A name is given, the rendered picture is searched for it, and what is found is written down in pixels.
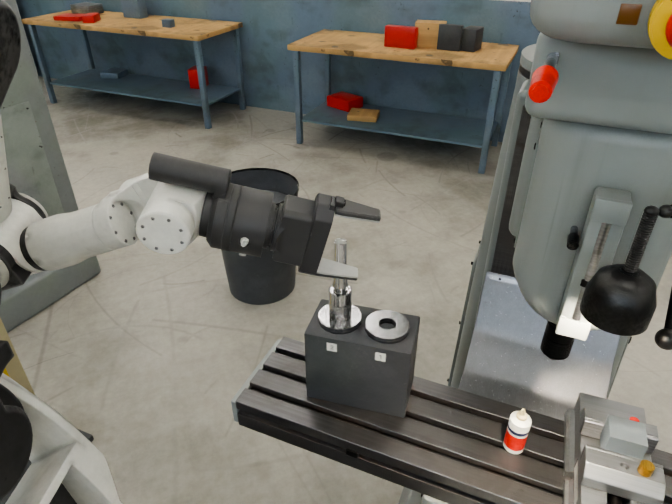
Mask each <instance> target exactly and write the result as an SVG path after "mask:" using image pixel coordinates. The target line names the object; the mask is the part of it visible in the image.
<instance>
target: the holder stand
mask: <svg viewBox="0 0 672 504"><path fill-rule="evenodd" d="M419 324H420V317H419V316H415V315H409V314H403V313H398V312H395V311H392V310H381V309H375V308H370V307H364V306H358V305H353V304H352V315H351V318H350V319H349V320H348V321H346V322H335V321H333V320H331V319H330V317H329V300H325V299H321V301H320V303H319V305H318V307H317V309H316V311H315V313H314V315H313V317H312V319H311V321H310V323H309V325H308V327H307V329H306V331H305V333H304V343H305V366H306V389H307V396H308V397H312V398H316V399H321V400H325V401H330V402H334V403H339V404H343V405H348V406H352V407H357V408H361V409H366V410H370V411H374V412H379V413H383V414H388V415H392V416H397V417H401V418H404V417H405V415H406V410H407V405H408V401H409V396H410V392H411V387H412V382H413V377H414V368H415V360H416V351H417V342H418V333H419Z"/></svg>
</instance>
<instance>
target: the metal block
mask: <svg viewBox="0 0 672 504"><path fill-rule="evenodd" d="M600 448H602V449H606V450H610V451H613V452H617V453H620V454H624V455H627V456H631V457H634V458H638V459H641V460H642V458H643V457H644V455H645V453H646V451H647V449H648V440H647V433H646V425H645V424H644V423H640V422H637V421H633V420H629V419H625V418H621V417H618V416H614V415H610V414H609V415H608V417H607V420H606V422H605V424H604V427H603V429H602V431H601V434H600Z"/></svg>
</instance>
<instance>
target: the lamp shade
mask: <svg viewBox="0 0 672 504"><path fill-rule="evenodd" d="M623 267H624V264H612V265H606V266H603V267H601V268H600V269H599V270H598V271H597V273H596V274H595V275H594V276H593V277H592V278H591V280H590V281H589V282H588V283H587V285H586V287H585V290H584V294H583V297H582V300H581V303H580V312H581V314H582V316H583V317H584V318H585V319H586V320H587V321H588V322H589V323H590V324H592V325H593V326H595V327H597V328H599V329H601V330H603V331H605V332H608V333H611V334H615V335H621V336H635V335H639V334H641V333H643V332H645V331H646V330H647V328H648V326H649V324H650V321H651V319H652V317H653V314H654V312H655V310H656V307H657V297H656V283H655V281H654V280H653V279H652V278H651V277H650V276H649V275H648V274H646V273H645V272H644V271H642V270H641V269H640V268H638V271H637V272H635V273H630V272H627V271H625V270H624V268H623Z"/></svg>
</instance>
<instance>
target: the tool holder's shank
mask: <svg viewBox="0 0 672 504"><path fill-rule="evenodd" d="M334 261H335V262H339V263H342V264H346V265H347V240H346V239H344V238H338V239H335V240H334ZM332 286H333V287H334V288H335V290H336V291H338V292H343V291H345V290H346V288H347V287H348V280H346V279H337V278H333V284H332Z"/></svg>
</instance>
